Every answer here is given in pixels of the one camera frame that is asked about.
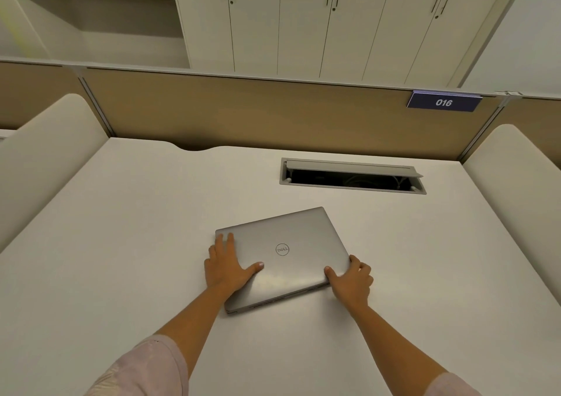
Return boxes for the person's left hand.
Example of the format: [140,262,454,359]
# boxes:
[204,232,265,295]

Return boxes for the blue number sign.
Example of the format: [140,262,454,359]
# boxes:
[407,90,484,113]

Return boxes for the white open shelf unit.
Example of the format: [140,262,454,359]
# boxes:
[0,0,192,69]

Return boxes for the person's left pink sleeve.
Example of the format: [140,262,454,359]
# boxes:
[82,334,190,396]

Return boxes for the white cabinet with doors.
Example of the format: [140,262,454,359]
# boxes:
[169,0,534,89]

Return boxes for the cables inside desk hatch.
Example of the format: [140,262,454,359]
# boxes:
[344,176,410,189]

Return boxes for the cream side desk divider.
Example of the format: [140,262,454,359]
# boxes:
[0,93,110,254]
[463,124,561,305]

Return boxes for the grey desk cable hatch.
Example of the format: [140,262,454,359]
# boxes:
[279,158,427,196]

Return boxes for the silver laptop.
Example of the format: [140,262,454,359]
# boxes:
[215,207,352,314]

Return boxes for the person's right hand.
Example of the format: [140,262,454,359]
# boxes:
[323,255,374,309]

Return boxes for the person's pink sleeve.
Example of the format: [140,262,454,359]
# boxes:
[422,372,484,396]
[82,334,190,396]

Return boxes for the grey partition post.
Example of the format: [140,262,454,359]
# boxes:
[458,98,512,164]
[78,74,111,139]

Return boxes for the person's right pink sleeve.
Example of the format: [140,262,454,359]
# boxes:
[422,372,484,396]

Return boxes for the wide tan partition panel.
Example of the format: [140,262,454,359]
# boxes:
[82,66,505,165]

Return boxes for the person's right forearm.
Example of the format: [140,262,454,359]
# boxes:
[342,299,445,385]

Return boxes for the person's left forearm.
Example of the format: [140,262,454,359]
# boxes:
[151,284,239,357]

